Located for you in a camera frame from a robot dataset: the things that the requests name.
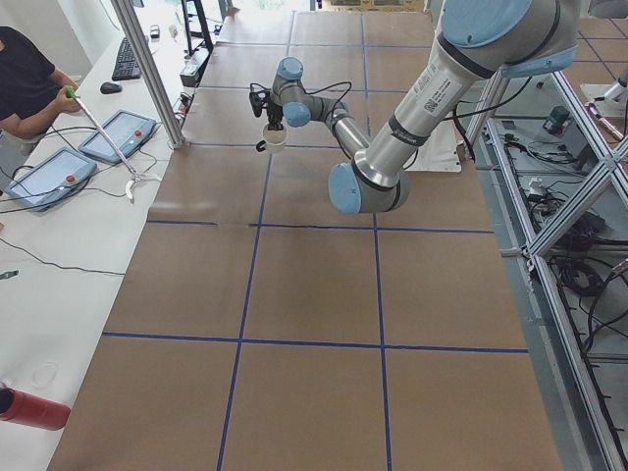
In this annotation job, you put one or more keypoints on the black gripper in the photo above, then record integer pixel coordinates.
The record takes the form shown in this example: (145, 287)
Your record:
(274, 114)

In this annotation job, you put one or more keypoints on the white smiley face mug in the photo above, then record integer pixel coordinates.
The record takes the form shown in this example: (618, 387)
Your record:
(273, 139)

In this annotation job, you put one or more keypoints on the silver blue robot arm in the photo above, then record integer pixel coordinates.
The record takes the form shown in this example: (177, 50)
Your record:
(475, 40)

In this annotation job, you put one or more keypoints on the teach pendant with red button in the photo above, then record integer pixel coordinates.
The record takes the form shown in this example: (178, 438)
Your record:
(127, 129)

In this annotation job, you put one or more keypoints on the black keyboard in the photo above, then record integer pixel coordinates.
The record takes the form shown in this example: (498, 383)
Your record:
(126, 67)

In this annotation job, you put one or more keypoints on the black computer mouse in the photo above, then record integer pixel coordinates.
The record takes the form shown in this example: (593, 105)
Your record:
(110, 87)

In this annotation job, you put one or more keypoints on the person in black shirt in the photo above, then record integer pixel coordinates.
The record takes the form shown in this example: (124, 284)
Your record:
(34, 92)

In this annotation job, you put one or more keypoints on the red bottle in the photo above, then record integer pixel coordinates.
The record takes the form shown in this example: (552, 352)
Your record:
(34, 411)

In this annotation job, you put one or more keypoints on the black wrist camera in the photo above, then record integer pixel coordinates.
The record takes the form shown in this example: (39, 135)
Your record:
(258, 101)

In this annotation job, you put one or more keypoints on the aluminium frame post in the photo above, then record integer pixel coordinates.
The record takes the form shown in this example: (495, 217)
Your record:
(132, 29)

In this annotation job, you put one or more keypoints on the green handled reacher grabber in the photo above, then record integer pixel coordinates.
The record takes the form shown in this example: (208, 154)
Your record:
(136, 177)

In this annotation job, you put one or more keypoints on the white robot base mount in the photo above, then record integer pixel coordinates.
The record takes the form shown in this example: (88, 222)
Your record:
(439, 153)

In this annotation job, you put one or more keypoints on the aluminium frame rail right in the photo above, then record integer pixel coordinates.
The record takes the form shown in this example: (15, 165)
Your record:
(557, 148)

